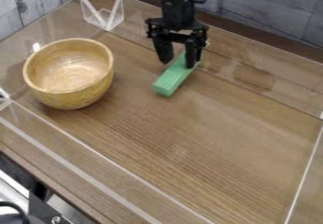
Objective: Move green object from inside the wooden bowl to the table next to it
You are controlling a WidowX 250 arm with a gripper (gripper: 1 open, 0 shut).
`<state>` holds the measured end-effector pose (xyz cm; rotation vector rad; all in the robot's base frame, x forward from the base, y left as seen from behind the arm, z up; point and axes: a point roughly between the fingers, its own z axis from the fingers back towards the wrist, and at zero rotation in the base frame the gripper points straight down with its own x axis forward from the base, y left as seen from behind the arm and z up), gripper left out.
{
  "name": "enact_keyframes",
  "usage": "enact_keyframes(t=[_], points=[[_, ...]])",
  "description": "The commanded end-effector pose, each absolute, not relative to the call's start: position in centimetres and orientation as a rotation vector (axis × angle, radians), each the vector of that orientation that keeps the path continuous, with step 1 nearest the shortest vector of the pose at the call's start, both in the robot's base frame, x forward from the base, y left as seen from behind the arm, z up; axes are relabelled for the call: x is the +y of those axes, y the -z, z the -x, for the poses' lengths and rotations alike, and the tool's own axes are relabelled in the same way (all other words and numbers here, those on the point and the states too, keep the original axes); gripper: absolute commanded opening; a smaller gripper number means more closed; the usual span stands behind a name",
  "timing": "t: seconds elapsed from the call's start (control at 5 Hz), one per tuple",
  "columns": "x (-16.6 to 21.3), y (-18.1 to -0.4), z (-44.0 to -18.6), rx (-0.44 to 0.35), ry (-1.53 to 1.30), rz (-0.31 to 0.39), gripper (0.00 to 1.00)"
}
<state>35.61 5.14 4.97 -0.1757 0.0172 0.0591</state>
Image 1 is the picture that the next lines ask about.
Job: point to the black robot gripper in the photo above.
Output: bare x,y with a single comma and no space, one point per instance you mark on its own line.
178,17

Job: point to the green rectangular block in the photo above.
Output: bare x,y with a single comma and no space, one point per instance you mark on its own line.
172,77

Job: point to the wooden bowl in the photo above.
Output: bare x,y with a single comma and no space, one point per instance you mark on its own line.
70,72

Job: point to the clear acrylic corner bracket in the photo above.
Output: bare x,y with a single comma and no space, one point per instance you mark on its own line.
106,19

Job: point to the clear acrylic enclosure walls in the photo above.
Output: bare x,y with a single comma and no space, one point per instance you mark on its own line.
227,153

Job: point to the black metal table bracket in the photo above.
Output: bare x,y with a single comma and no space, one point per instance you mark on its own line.
42,213

